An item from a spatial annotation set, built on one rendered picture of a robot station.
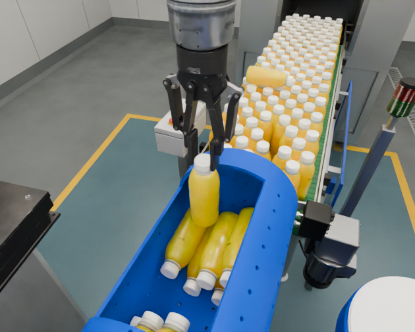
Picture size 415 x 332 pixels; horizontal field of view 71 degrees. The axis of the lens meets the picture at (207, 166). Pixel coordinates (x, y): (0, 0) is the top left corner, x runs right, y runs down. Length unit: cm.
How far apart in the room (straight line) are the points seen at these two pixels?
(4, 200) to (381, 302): 88
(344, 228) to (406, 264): 120
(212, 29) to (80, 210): 200
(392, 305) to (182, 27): 65
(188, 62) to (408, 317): 63
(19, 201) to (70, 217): 144
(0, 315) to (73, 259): 109
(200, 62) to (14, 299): 82
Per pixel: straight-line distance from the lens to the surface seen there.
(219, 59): 43
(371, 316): 72
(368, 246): 219
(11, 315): 104
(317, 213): 87
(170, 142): 97
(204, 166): 56
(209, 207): 63
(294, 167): 86
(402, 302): 77
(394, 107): 104
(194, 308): 74
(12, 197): 87
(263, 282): 52
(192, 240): 69
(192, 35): 41
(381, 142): 111
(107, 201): 228
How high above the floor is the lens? 164
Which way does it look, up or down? 43 degrees down
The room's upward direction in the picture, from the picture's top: straight up
